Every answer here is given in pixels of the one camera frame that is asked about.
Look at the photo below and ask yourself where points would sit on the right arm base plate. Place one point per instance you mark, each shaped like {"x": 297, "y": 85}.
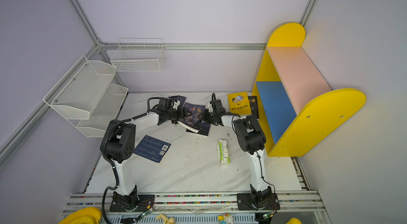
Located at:
{"x": 247, "y": 201}

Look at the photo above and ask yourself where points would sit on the white wire wall basket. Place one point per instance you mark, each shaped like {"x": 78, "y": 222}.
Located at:
{"x": 139, "y": 55}

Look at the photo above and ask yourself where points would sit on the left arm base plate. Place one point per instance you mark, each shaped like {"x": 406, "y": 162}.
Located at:
{"x": 136, "y": 203}

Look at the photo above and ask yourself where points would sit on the dark blue file underneath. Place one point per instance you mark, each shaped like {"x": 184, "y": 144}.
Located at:
{"x": 180, "y": 100}

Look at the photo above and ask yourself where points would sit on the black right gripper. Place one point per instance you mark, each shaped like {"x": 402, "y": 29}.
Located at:
{"x": 205, "y": 116}

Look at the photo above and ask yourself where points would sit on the dark old man cover book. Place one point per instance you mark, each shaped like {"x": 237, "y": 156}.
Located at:
{"x": 193, "y": 117}

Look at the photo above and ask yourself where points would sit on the white mesh two-tier rack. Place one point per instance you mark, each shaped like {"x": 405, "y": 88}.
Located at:
{"x": 87, "y": 97}

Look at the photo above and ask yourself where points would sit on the small colourful toy figure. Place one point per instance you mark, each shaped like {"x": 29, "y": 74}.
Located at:
{"x": 226, "y": 219}

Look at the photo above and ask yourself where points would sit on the beige toy figure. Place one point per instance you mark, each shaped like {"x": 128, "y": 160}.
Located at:
{"x": 165, "y": 219}

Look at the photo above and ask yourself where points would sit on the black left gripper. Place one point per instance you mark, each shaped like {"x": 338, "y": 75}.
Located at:
{"x": 180, "y": 116}

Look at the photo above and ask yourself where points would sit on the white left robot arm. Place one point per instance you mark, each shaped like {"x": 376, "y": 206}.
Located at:
{"x": 118, "y": 143}

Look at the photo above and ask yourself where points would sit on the aluminium front rail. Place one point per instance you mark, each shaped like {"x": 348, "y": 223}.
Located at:
{"x": 206, "y": 207}

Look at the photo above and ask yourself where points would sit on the yellow object bottom right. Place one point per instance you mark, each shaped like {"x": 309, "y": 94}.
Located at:
{"x": 293, "y": 221}

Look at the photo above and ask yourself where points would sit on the white green carton box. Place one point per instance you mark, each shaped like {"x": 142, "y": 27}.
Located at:
{"x": 223, "y": 152}

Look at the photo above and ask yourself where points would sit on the black wolf cover book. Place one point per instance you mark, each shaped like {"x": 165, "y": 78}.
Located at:
{"x": 203, "y": 131}

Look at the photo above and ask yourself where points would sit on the yellow pink blue bookshelf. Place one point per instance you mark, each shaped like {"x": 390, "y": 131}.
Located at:
{"x": 297, "y": 107}

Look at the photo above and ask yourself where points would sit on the yellow cartoon cover book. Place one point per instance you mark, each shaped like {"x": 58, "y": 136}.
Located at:
{"x": 239, "y": 103}

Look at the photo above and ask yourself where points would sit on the yellow object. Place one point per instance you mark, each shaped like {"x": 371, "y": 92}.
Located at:
{"x": 293, "y": 221}
{"x": 89, "y": 215}

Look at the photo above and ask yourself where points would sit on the blue file near left arm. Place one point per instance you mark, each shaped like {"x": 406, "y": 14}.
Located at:
{"x": 152, "y": 149}

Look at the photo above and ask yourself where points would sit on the black deer cover book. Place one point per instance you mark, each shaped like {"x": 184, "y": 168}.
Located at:
{"x": 254, "y": 106}

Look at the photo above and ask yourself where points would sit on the yellow object bottom left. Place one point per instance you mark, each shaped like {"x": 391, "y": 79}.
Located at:
{"x": 89, "y": 215}

